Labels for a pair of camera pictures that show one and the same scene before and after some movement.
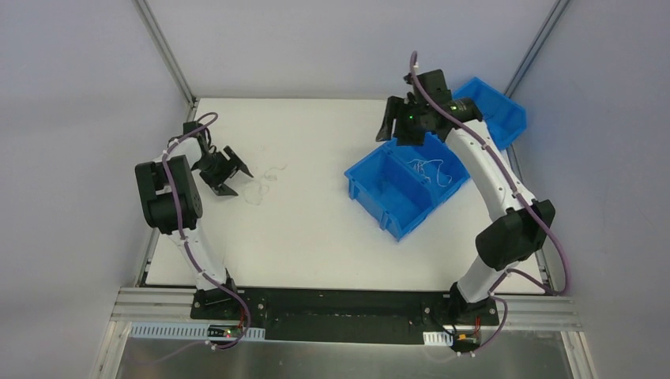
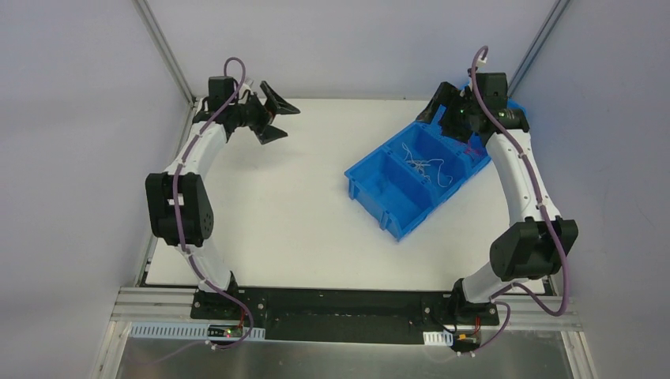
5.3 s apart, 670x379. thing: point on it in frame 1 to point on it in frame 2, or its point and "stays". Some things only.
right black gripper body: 407,119 to 453,116
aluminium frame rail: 171,305 stays
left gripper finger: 237,161 to 274,103
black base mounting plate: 341,316 stays
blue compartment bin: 396,187 stays
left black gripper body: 220,169 to 262,115
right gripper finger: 385,133 to 444,94
